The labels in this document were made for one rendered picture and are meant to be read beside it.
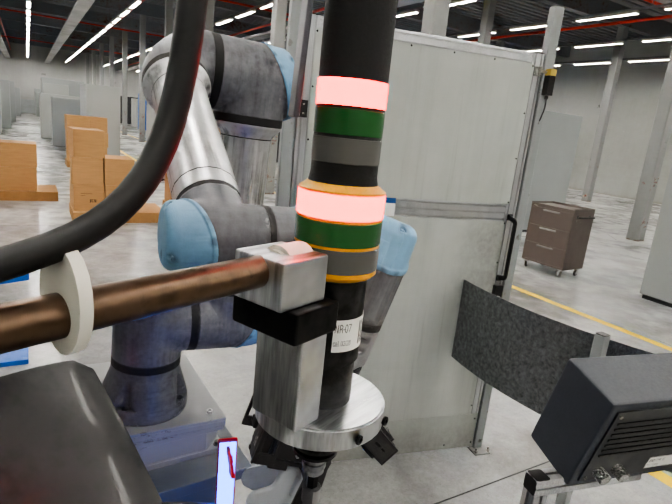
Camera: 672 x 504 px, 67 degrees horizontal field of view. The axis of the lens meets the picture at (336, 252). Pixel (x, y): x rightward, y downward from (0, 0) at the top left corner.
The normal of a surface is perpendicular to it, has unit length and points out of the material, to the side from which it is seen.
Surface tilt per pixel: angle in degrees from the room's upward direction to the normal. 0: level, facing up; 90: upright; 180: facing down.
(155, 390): 75
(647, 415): 105
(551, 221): 90
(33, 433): 38
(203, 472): 0
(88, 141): 90
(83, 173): 90
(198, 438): 90
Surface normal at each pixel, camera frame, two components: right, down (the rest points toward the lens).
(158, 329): 0.46, 0.29
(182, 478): 0.10, -0.97
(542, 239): -0.83, 0.05
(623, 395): 0.18, -0.87
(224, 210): 0.37, -0.66
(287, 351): -0.60, 0.13
